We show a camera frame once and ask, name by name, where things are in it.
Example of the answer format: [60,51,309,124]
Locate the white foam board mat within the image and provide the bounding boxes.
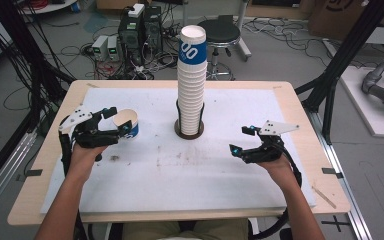
[39,87,317,215]

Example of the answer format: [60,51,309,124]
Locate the black tape strip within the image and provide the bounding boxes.
[24,168,44,178]
[321,167,345,180]

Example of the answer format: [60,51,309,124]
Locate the aluminium rail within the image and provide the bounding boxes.
[308,109,375,240]
[0,128,38,223]

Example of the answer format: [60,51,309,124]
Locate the white box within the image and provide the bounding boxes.
[127,3,146,19]

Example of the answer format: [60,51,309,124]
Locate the grey power supply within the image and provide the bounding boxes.
[107,35,121,62]
[91,34,110,62]

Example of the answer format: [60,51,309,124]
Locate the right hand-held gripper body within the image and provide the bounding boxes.
[241,119,300,165]

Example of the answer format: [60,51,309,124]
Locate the black metal frame post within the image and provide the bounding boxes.
[294,0,384,145]
[0,0,76,134]

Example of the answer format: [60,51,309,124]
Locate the blue banded single paper cup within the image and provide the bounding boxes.
[112,108,140,141]

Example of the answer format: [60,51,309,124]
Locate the black round stool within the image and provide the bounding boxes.
[198,14,242,81]

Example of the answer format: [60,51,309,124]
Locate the person's khaki trousers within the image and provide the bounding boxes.
[122,218,250,240]

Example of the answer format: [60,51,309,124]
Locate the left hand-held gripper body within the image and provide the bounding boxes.
[58,104,121,150]

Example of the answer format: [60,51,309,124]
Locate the white platform board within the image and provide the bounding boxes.
[339,65,384,140]

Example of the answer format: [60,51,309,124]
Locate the cardboard box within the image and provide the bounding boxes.
[307,0,376,42]

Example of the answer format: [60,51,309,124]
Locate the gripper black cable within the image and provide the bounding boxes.
[247,145,304,240]
[57,130,88,240]

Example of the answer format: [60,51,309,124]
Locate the black computer tower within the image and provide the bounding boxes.
[117,13,145,66]
[143,5,164,54]

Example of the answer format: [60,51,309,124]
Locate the stack of white paper cups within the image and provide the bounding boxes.
[176,24,209,136]

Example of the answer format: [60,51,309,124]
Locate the person's right hand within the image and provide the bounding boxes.
[256,153,298,190]

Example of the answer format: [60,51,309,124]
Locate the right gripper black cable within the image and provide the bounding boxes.
[247,145,304,240]

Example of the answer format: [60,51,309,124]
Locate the black cup holder stand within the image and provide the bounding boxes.
[174,99,205,141]

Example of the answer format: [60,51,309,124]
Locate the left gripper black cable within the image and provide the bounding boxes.
[57,130,88,240]

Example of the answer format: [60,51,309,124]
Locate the person's left hand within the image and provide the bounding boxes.
[68,143,110,178]

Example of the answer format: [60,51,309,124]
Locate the white round table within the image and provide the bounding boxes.
[19,0,78,15]

